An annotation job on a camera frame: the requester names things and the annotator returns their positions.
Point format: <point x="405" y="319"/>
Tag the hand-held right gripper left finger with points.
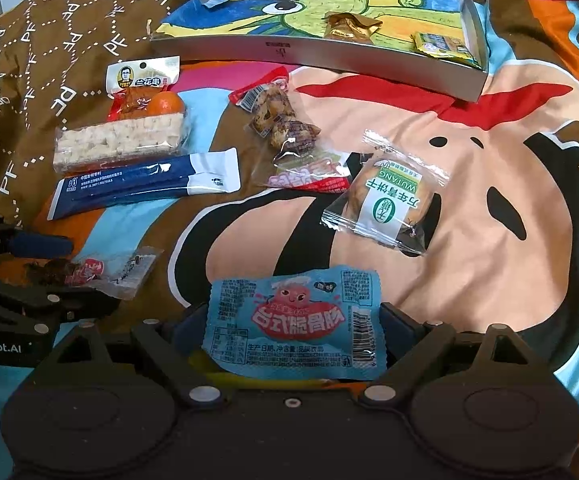
<point x="192" y="322"/>

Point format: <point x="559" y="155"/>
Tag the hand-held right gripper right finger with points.
<point x="394" y="322"/>

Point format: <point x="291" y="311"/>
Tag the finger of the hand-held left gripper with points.
<point x="39" y="246"/>
<point x="69" y="305"/>

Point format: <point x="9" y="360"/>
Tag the small clear red-label packet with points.
<point x="119" y="270"/>

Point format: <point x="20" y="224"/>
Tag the blue sausage snack packet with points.
<point x="289" y="320"/>

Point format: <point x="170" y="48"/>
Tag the blue and white long packet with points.
<point x="134" y="185"/>

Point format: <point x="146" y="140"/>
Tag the green-label biscuit packet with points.
<point x="384" y="200"/>

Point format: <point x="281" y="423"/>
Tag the puffed rice bar packet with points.
<point x="119" y="142"/>

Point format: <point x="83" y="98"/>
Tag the clear red-ended snack packet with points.
<point x="279" y="125"/>

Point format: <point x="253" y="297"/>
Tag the grey box with cartoon lining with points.
<point x="319" y="62"/>

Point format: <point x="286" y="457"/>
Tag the cartoon printed blanket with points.
<point x="489" y="170"/>

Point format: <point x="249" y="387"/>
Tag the orange mandarin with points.
<point x="167" y="104"/>

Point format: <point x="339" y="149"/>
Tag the red dried tofu packet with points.
<point x="139" y="77"/>

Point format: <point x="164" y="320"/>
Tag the brown PF patterned pillow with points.
<point x="69" y="35"/>

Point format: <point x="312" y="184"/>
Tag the yellow green snack packet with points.
<point x="444" y="47"/>

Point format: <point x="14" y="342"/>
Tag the gold wrapped candy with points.
<point x="349" y="25"/>

